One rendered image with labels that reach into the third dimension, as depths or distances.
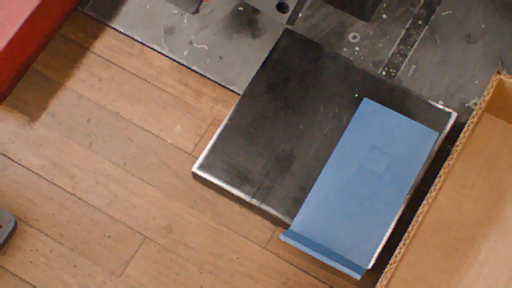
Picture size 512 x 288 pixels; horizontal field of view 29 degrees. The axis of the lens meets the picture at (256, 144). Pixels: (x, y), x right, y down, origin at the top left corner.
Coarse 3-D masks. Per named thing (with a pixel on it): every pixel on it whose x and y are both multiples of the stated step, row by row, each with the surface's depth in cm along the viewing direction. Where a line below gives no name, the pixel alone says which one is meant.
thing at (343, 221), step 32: (352, 128) 83; (384, 128) 83; (416, 128) 83; (352, 160) 82; (416, 160) 82; (320, 192) 81; (352, 192) 81; (384, 192) 81; (320, 224) 80; (352, 224) 80; (384, 224) 80; (320, 256) 76; (352, 256) 79
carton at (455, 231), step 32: (480, 128) 85; (448, 160) 77; (480, 160) 84; (448, 192) 83; (480, 192) 83; (416, 224) 75; (448, 224) 81; (480, 224) 81; (416, 256) 80; (448, 256) 80; (480, 256) 80
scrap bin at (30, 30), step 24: (0, 0) 91; (24, 0) 91; (48, 0) 86; (72, 0) 90; (0, 24) 90; (24, 24) 84; (48, 24) 88; (0, 48) 83; (24, 48) 86; (0, 72) 84; (24, 72) 88; (0, 96) 86
